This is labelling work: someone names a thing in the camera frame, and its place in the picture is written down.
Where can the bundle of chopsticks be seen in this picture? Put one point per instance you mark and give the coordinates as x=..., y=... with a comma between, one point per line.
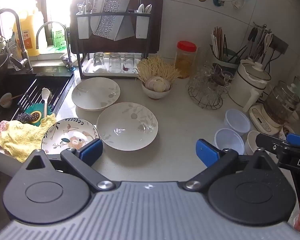
x=218, y=42

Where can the white leaf-patterned plate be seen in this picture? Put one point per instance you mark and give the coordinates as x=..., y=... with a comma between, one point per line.
x=127, y=130
x=95, y=93

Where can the cluster of clear glass cups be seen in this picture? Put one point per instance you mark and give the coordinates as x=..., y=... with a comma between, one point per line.
x=205, y=85

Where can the black dish rack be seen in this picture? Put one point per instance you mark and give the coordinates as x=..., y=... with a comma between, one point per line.
x=79, y=63

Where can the cream kettle base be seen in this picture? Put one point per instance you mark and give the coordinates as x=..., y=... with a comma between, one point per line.
x=260, y=120

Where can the clear glass with red mark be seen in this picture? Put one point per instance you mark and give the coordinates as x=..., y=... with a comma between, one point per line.
x=128, y=62

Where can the steel wool scrubber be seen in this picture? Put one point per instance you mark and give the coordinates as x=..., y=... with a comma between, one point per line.
x=24, y=118

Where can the teal flower-shaped strainer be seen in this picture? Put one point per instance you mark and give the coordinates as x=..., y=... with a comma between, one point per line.
x=36, y=116

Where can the floral patterned plate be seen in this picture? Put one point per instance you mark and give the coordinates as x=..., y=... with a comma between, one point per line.
x=65, y=132

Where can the translucent plastic bowl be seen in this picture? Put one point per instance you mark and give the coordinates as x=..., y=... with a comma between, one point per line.
x=227, y=140
x=236, y=120

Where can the brown-tinted glass cup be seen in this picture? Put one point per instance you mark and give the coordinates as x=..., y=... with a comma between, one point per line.
x=216, y=76

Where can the black roll-up drain rack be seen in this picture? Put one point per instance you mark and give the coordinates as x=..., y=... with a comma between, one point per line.
x=57, y=90

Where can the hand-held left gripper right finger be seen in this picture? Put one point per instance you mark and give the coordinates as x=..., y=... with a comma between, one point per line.
x=207, y=152

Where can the small white ceramic bowl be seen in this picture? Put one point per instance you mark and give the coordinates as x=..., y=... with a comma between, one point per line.
x=156, y=95

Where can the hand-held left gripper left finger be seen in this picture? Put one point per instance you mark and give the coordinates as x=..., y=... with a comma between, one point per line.
x=91, y=152

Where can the plain white bowl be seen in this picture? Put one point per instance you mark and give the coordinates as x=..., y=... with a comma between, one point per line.
x=251, y=142

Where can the white electric pot with lid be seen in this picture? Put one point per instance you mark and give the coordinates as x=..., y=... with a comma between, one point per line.
x=240, y=85

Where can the yellow detergent bottle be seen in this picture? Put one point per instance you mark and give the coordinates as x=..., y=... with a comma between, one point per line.
x=30, y=37

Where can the green detergent bottle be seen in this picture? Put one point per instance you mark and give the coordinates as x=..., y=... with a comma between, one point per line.
x=59, y=37

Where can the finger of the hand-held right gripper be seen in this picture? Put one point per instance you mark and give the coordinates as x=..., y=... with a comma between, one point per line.
x=298, y=140
x=267, y=141

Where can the white utensil cup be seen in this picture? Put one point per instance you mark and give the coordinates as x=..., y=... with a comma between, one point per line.
x=142, y=27
x=83, y=27

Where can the small white utensils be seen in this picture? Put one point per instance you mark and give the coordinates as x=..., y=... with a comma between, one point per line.
x=83, y=6

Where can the black kitchen sink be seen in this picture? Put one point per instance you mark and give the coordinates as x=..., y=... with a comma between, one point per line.
x=5, y=85

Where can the plain steel cleaver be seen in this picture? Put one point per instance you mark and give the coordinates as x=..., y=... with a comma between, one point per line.
x=126, y=31

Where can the long white plastic spoon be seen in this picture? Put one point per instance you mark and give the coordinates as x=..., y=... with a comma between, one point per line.
x=45, y=95

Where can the small grey bowl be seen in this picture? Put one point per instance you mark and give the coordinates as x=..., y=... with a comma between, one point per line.
x=7, y=101

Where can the bundle of dry noodles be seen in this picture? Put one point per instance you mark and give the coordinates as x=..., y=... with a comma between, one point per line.
x=157, y=67

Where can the small speckled patterned bowl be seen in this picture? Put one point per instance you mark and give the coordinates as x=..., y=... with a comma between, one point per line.
x=285, y=131

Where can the white ceramic spoon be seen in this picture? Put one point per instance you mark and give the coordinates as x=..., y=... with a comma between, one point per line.
x=148, y=8
x=140, y=8

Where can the green chopstick holder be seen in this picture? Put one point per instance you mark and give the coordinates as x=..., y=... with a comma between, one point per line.
x=222, y=62

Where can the hammered steel cleaver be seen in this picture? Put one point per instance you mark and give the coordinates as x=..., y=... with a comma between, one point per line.
x=110, y=5

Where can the yellow dish cloth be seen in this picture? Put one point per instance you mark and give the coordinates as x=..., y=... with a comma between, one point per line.
x=20, y=137

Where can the thin steel water faucet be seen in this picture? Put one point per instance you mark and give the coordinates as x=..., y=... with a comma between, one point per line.
x=69, y=52

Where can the dark cutting board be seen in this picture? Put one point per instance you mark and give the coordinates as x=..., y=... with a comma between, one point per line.
x=145, y=45

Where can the small cleaning brush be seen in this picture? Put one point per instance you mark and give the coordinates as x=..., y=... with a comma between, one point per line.
x=65, y=60

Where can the sliced onion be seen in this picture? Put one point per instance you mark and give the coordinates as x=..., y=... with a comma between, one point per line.
x=157, y=83

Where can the wooden chopsticks pair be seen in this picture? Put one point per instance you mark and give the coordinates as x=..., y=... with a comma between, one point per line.
x=16, y=96

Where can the glass kettle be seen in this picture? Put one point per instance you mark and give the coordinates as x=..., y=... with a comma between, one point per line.
x=280, y=102

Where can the tall steel kitchen faucet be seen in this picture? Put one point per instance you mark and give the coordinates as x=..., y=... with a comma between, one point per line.
x=22, y=37

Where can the hanging kitchen utensils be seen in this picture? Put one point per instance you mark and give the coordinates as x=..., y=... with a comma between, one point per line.
x=258, y=42

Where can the red-lidded clear jar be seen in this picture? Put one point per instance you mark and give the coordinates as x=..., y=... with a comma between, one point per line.
x=186, y=60

